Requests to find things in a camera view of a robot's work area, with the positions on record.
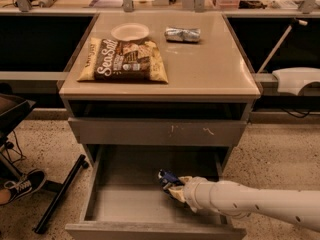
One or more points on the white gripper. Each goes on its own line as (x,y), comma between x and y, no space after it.
(194,192)

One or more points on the blue chip bag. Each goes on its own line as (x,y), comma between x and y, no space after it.
(168,179)

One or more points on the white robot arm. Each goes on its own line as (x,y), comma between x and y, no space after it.
(236,200)

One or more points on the open grey middle drawer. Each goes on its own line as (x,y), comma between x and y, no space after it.
(126,202)

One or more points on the grey drawer cabinet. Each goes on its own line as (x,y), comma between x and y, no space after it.
(208,80)

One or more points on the closed grey top drawer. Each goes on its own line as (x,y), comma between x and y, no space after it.
(166,132)

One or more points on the sea salt cracker bag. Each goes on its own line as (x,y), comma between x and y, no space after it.
(112,60)

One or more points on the black white sneaker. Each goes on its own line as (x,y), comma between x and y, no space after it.
(27,184)

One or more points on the silver foil snack wrapper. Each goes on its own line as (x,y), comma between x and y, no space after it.
(183,35)

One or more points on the white curved base cover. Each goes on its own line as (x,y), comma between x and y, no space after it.
(293,80)

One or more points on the white stick with black tip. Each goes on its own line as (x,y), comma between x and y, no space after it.
(293,23)

